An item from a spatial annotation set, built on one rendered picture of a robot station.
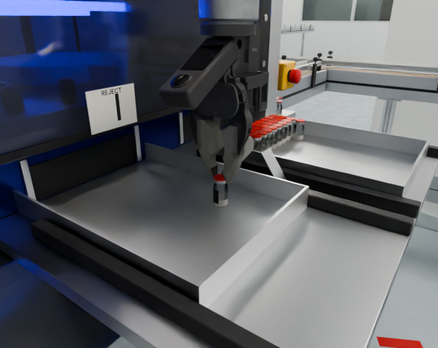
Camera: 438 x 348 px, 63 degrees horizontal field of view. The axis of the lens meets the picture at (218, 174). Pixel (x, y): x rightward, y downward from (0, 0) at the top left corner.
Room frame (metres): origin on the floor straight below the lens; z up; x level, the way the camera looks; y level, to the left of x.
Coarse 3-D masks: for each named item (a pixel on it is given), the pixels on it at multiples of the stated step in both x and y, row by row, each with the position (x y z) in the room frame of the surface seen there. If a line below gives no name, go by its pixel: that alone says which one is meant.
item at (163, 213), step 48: (144, 144) 0.66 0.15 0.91; (96, 192) 0.51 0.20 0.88; (144, 192) 0.51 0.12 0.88; (192, 192) 0.51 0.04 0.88; (240, 192) 0.51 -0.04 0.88; (288, 192) 0.48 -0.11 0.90; (96, 240) 0.34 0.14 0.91; (144, 240) 0.38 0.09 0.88; (192, 240) 0.38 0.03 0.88; (240, 240) 0.38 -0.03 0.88; (192, 288) 0.26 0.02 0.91
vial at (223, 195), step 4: (216, 180) 0.47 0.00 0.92; (216, 184) 0.47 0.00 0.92; (220, 184) 0.47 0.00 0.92; (224, 184) 0.47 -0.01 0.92; (216, 188) 0.47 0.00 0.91; (220, 188) 0.46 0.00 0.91; (224, 188) 0.46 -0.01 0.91; (220, 192) 0.46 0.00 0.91; (224, 192) 0.46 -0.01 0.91; (220, 196) 0.46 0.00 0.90; (224, 196) 0.46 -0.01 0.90; (220, 200) 0.46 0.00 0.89; (224, 200) 0.46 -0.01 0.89; (216, 204) 0.47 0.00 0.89; (220, 204) 0.46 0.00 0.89; (224, 204) 0.46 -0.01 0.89
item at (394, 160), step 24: (288, 144) 0.75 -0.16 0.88; (312, 144) 0.75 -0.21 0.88; (336, 144) 0.75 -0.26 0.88; (360, 144) 0.75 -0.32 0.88; (384, 144) 0.72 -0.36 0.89; (408, 144) 0.69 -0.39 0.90; (312, 168) 0.55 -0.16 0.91; (336, 168) 0.61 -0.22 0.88; (360, 168) 0.61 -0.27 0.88; (384, 168) 0.61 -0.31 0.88; (408, 168) 0.61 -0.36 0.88; (384, 192) 0.48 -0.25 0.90
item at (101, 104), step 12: (132, 84) 0.55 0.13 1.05; (96, 96) 0.49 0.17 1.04; (108, 96) 0.51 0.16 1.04; (120, 96) 0.52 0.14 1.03; (132, 96) 0.54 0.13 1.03; (96, 108) 0.49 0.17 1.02; (108, 108) 0.51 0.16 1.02; (120, 108) 0.52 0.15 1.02; (132, 108) 0.54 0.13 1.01; (96, 120) 0.49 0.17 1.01; (108, 120) 0.50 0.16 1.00; (120, 120) 0.52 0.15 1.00; (132, 120) 0.54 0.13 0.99; (96, 132) 0.48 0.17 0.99
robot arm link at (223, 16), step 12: (204, 0) 0.46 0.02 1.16; (216, 0) 0.45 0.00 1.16; (228, 0) 0.45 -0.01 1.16; (240, 0) 0.45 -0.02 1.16; (252, 0) 0.46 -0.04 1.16; (204, 12) 0.46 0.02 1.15; (216, 12) 0.45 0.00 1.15; (228, 12) 0.45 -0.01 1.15; (240, 12) 0.45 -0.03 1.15; (252, 12) 0.46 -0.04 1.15; (228, 24) 0.46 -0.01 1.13
